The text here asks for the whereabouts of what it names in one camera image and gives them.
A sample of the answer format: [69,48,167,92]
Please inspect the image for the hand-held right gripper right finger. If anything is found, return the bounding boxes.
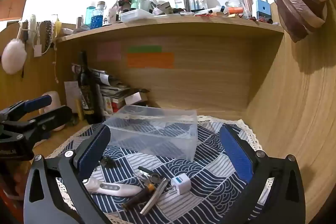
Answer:
[219,124,306,224]

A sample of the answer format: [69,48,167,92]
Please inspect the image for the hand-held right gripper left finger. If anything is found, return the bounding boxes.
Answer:
[23,124,112,224]

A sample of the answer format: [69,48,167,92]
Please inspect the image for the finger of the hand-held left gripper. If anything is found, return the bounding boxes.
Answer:
[0,94,53,121]
[0,105,73,141]

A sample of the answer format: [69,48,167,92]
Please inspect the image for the small black clip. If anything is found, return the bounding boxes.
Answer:
[100,156,116,168]

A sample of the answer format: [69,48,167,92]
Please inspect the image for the white handheld thermometer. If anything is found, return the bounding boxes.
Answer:
[83,177,142,197]

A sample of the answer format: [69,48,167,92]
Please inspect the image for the bunch of keys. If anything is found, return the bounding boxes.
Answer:
[133,166,161,186]

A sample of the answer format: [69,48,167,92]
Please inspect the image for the white charger plug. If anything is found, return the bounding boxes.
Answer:
[168,174,194,195]

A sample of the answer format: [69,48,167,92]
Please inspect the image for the black pen orange band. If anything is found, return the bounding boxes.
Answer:
[122,183,156,211]

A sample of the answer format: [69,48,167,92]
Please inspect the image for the clear plastic storage box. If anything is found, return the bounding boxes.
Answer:
[102,105,198,162]

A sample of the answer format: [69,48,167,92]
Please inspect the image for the silver metal tube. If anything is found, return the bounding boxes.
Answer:
[140,178,170,215]

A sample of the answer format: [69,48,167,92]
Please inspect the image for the white paper card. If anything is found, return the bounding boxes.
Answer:
[64,81,81,114]

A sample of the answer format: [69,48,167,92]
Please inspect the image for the blue wave-patterned table mat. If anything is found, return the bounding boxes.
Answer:
[46,115,275,224]

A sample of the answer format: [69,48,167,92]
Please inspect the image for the dark wine bottle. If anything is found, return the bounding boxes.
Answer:
[78,51,102,124]

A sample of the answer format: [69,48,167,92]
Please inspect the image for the white fluffy duster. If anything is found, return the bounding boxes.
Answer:
[1,39,27,75]

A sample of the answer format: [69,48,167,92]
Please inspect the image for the stack of books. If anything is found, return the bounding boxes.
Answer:
[92,69,150,117]

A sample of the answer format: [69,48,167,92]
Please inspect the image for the pink sticky note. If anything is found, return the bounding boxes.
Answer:
[97,42,122,61]

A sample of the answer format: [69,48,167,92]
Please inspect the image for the teal plastic bottle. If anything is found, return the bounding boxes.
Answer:
[85,6,96,27]

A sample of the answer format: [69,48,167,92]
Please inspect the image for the blue liquid bottle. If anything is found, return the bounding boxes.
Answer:
[91,1,107,29]

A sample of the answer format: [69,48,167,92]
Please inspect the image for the orange sticky note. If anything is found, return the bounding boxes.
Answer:
[127,53,174,69]

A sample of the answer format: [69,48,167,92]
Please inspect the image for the white printed cup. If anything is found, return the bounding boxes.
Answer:
[105,8,117,25]

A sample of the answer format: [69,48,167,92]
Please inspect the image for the green sticky note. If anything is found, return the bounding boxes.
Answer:
[128,46,162,53]

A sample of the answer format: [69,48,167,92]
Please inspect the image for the white plastic container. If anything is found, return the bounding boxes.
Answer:
[120,9,154,23]

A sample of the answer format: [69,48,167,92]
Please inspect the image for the wooden desk shelf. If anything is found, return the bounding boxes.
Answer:
[56,15,285,43]

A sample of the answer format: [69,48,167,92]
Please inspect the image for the blue box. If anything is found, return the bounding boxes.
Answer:
[256,0,271,20]

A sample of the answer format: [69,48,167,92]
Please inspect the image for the glass bowl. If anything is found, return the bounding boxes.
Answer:
[225,0,244,14]

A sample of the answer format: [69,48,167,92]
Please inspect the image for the patterned hanging strap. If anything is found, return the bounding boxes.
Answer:
[43,21,53,54]

